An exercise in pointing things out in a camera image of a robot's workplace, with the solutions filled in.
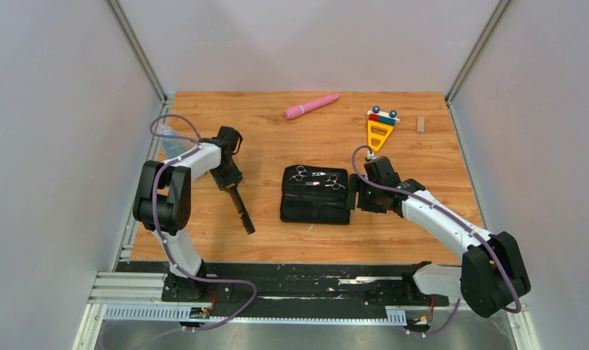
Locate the yellow triangular toy frame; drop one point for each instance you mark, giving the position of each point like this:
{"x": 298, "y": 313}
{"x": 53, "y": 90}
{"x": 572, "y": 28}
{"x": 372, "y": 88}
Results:
{"x": 377, "y": 134}

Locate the aluminium corner post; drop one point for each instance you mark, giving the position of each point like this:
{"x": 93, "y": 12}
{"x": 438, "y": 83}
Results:
{"x": 138, "y": 51}
{"x": 478, "y": 47}

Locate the colourful toy block bar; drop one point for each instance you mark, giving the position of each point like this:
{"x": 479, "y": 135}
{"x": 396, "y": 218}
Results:
{"x": 376, "y": 114}

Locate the aluminium front rail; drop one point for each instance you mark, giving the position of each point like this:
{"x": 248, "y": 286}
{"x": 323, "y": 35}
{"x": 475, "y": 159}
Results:
{"x": 137, "y": 296}

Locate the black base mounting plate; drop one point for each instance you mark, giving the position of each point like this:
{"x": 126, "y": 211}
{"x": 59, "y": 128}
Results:
{"x": 302, "y": 291}

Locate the black barber comb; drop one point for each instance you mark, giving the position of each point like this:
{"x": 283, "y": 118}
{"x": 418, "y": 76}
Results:
{"x": 242, "y": 211}

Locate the silver thinning scissors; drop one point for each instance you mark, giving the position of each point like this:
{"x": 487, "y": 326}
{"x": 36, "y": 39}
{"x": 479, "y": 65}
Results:
{"x": 331, "y": 182}

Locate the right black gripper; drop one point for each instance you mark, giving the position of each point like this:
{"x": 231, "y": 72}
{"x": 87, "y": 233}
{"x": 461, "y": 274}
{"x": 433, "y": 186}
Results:
{"x": 357, "y": 184}

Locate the right aluminium corner post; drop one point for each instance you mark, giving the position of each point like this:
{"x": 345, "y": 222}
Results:
{"x": 478, "y": 47}

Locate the black zip tool case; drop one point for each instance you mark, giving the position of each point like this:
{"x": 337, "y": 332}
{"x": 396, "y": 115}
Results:
{"x": 314, "y": 205}

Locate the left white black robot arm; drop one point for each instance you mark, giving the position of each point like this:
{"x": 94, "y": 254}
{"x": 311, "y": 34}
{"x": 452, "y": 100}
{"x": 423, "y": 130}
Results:
{"x": 163, "y": 201}

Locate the left aluminium corner post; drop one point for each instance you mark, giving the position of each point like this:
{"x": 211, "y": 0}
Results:
{"x": 138, "y": 51}

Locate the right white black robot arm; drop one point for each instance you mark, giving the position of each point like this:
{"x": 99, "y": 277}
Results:
{"x": 491, "y": 276}

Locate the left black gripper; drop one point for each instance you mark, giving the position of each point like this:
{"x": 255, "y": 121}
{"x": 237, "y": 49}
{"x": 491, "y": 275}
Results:
{"x": 235, "y": 178}

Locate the pink cylindrical wand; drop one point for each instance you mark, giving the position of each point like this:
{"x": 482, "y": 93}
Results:
{"x": 299, "y": 110}

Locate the small wooden block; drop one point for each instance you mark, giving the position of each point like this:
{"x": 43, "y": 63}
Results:
{"x": 420, "y": 124}

